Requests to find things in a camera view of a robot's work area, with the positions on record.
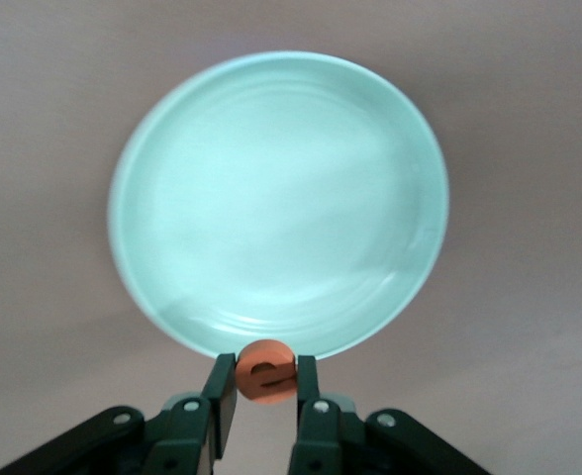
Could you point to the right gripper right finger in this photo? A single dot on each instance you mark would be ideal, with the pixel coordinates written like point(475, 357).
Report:
point(320, 435)

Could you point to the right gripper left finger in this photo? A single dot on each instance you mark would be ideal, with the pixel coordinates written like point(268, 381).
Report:
point(182, 430)

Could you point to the orange letter e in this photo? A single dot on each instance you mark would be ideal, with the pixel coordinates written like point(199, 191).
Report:
point(249, 391)

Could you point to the light green plate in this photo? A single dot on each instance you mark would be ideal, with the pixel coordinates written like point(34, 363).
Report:
point(281, 198)

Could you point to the brown table cover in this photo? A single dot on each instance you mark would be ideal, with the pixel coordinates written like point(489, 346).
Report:
point(48, 148)

